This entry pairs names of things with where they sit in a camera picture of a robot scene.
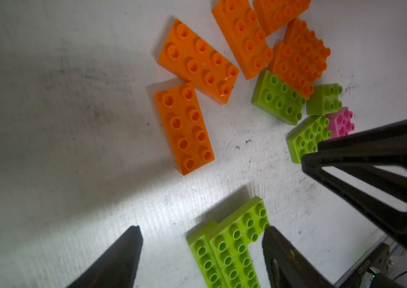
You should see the orange brick top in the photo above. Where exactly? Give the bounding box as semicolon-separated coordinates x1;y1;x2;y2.
253;0;311;36

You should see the pink small brick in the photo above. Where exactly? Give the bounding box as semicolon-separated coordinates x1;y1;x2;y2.
326;107;355;139

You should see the orange brick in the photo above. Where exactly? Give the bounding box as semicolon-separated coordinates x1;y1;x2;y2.
253;0;311;36
212;0;274;80
153;82;215;175
157;19;240;105

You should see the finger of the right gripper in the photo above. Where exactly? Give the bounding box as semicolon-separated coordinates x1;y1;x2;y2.
302;120;407;250

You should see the aluminium front rail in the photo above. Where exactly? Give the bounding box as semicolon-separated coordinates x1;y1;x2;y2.
334;236;407;288

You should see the green small brick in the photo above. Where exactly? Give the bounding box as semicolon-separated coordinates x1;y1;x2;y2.
306;84;343;116

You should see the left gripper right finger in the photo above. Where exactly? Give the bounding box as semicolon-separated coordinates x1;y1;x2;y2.
262;226;333;288

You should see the green brick long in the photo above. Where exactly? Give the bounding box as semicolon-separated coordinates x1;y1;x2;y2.
222;250;260;288
251;70;306;126

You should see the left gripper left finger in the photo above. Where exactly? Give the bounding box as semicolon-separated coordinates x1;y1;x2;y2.
69;226;143;288

